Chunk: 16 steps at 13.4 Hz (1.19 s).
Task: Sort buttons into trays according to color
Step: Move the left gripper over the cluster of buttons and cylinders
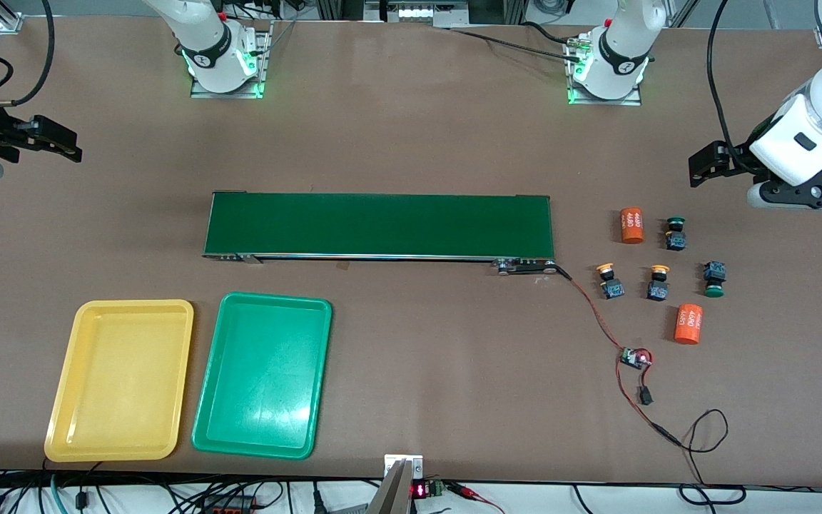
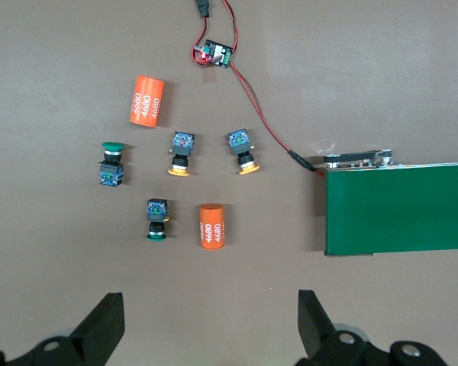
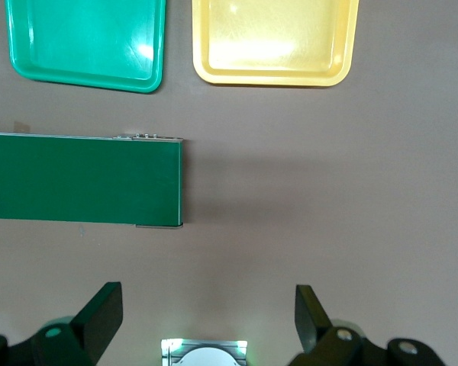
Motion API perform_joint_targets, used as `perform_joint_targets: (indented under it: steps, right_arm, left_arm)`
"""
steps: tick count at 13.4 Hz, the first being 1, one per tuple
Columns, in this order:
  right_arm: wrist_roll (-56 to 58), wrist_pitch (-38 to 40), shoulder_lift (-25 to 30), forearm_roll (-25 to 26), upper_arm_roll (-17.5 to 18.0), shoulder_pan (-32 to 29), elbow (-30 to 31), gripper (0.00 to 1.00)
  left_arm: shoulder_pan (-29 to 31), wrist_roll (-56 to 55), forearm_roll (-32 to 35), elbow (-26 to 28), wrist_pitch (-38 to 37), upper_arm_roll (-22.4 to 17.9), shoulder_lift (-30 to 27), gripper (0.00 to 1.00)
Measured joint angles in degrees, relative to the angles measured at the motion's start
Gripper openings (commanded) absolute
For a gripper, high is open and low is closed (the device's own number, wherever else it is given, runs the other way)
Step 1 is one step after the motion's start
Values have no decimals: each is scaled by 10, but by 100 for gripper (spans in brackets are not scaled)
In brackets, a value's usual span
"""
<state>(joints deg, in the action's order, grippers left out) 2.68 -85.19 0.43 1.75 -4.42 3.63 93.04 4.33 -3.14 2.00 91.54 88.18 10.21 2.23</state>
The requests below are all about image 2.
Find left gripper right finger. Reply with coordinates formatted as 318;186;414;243
295;290;447;366

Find small controller circuit board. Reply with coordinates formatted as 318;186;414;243
192;39;234;69

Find orange 4680 cylinder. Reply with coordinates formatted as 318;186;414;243
198;203;227;251
128;74;166;129

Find yellow push button green indicator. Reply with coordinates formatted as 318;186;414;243
226;128;262;176

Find yellow push button red indicator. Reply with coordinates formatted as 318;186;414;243
166;130;196;178

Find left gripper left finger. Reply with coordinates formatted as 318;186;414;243
7;292;125;366

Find green mushroom push button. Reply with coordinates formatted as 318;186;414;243
98;141;126;188
145;197;171;242

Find green conveyor belt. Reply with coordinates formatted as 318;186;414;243
323;147;458;257

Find red black conveyor wire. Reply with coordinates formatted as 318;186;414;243
228;63;327;178

